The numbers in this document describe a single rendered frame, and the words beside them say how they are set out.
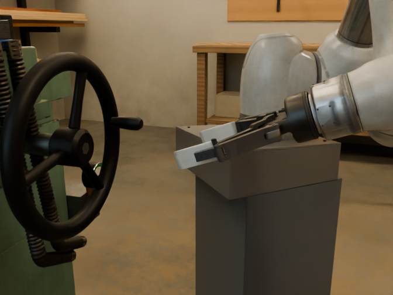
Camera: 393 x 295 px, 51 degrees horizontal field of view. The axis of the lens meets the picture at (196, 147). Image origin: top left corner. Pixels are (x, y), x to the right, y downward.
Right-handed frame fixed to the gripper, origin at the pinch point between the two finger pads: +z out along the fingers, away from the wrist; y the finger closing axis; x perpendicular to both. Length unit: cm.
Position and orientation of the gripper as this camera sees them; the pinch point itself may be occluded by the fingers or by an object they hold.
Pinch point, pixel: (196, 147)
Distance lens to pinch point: 70.8
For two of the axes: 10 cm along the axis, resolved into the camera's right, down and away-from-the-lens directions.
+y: -3.0, 2.7, -9.2
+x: 3.3, 9.3, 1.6
